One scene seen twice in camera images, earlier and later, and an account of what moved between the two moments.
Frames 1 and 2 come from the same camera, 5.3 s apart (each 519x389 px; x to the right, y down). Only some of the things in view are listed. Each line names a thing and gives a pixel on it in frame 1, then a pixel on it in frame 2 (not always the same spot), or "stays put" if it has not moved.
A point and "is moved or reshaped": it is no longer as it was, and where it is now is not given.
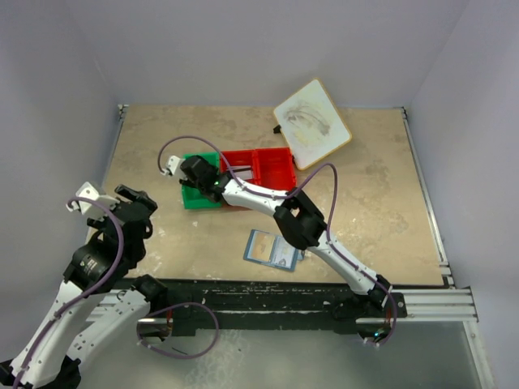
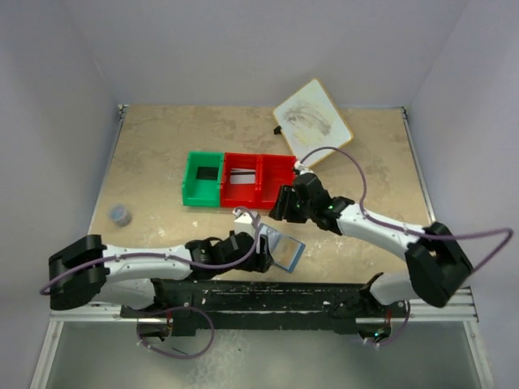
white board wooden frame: x=311 y=125 stays put
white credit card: x=242 y=172 is moved or reshaped
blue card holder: x=272 y=250 is moved or reshaped
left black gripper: x=125 y=194 to x=257 y=262
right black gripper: x=189 y=182 to x=282 y=208
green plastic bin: x=193 y=198 stays put
